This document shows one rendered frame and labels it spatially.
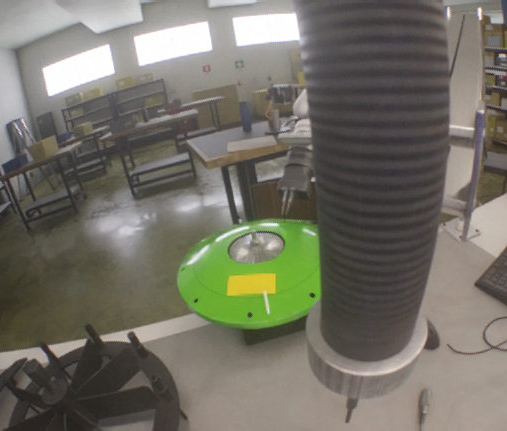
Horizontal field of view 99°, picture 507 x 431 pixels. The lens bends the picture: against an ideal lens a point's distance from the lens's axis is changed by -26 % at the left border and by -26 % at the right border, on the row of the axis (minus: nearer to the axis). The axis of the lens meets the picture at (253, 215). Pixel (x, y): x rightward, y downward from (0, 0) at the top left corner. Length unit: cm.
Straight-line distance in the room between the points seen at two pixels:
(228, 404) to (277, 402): 8
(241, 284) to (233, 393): 20
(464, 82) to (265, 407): 50
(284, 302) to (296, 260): 8
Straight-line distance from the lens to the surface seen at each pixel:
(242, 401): 53
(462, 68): 26
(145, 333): 70
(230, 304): 45
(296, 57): 987
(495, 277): 77
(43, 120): 987
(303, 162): 70
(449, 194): 21
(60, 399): 48
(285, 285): 45
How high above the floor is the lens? 138
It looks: 27 degrees down
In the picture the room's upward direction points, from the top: 10 degrees counter-clockwise
